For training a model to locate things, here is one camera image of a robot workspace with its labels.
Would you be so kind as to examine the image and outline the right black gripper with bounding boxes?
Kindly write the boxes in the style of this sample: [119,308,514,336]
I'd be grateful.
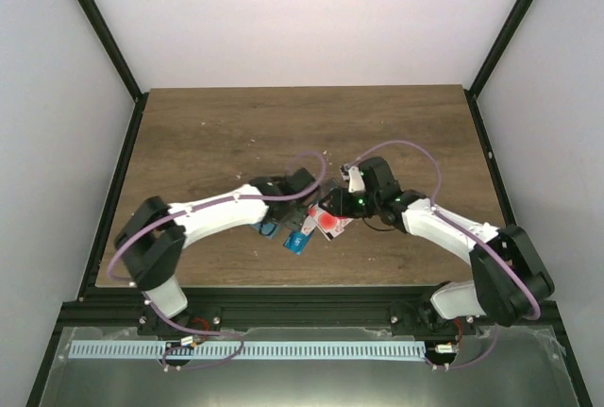
[319,188,381,219]

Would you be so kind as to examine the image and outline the dark grey credit card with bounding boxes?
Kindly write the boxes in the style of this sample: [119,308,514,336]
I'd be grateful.
[319,178,340,196]

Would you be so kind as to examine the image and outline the teal leather card holder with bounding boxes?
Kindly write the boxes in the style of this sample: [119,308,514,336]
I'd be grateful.
[251,222,280,239]

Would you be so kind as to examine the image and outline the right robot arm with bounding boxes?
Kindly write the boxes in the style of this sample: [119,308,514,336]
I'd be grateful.
[319,157,555,334]

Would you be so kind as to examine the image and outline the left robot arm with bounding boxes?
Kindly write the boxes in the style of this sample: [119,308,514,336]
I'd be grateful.
[114,168,318,335]

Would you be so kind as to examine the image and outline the white card with black stripe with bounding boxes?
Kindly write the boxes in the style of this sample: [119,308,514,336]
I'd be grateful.
[300,216,317,235]

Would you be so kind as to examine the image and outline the white card with red circle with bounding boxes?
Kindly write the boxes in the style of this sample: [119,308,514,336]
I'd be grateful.
[309,205,352,229]

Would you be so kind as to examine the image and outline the blue credit card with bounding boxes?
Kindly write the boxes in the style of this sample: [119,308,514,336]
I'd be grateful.
[283,231,313,255]

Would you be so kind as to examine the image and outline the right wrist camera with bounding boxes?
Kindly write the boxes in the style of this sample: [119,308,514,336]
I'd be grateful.
[340,164,366,195]

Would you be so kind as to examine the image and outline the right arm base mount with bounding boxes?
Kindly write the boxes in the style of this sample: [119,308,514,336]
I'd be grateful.
[388,302,476,339]

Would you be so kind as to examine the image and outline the light blue slotted cable duct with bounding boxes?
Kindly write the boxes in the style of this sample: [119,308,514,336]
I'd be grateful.
[68,340,426,363]

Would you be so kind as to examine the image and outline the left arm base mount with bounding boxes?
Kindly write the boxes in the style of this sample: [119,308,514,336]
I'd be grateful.
[137,310,216,338]

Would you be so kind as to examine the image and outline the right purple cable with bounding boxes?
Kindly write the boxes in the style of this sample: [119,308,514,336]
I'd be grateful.
[351,140,543,371]

